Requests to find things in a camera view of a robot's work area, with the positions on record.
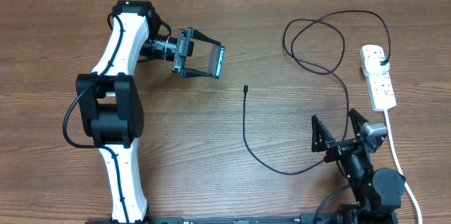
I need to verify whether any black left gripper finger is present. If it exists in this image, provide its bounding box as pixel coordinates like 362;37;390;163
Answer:
180;68;213;78
190;28;221;46

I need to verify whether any white charger plug adapter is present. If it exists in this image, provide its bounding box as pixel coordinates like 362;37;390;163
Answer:
362;56;390;77

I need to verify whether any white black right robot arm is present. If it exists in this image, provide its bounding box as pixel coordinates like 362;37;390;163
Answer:
311;109;406;223

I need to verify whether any white power strip cord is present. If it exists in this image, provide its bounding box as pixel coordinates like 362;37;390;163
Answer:
383;109;424;224

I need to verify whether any white power strip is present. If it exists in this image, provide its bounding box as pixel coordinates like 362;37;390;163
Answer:
360;44;397;111

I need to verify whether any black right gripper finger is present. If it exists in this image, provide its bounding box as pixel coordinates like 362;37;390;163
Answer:
348;108;368;136
311;115;335;152

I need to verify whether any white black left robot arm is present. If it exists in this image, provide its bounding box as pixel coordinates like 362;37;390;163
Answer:
68;0;225;223

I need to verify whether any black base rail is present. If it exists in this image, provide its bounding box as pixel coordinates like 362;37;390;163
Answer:
84;211;399;224

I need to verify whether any Galaxy S24+ smartphone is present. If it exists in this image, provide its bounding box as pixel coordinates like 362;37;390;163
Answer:
209;45;225;78

